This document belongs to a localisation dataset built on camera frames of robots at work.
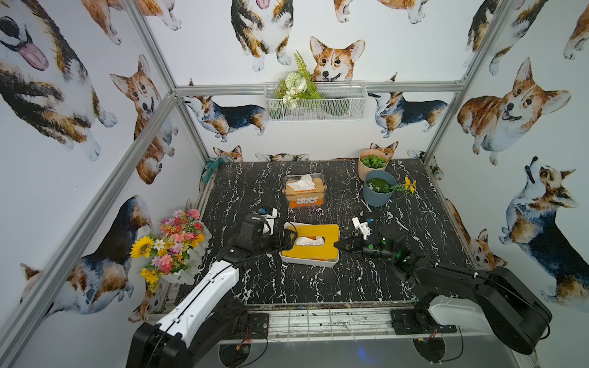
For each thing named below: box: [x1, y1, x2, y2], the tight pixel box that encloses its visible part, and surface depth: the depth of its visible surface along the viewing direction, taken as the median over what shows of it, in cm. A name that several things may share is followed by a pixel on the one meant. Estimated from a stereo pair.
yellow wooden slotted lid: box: [281, 240, 339, 261], surface depth 82 cm
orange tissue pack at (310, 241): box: [295, 236, 326, 247], surface depth 84 cm
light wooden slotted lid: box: [283, 177, 328, 198], surface depth 103 cm
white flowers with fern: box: [273, 49, 322, 110], surface depth 82 cm
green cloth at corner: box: [202, 157, 226, 184], surface depth 123 cm
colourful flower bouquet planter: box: [130, 208, 213, 291], surface depth 76 cm
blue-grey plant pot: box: [363, 170, 397, 207], surface depth 105 cm
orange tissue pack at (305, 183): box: [286, 174, 316, 193], surface depth 101 cm
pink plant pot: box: [358, 148, 389, 182], surface depth 106 cm
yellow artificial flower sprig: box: [391, 176, 418, 196], surface depth 94 cm
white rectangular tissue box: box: [279, 220, 340, 268], surface depth 83 cm
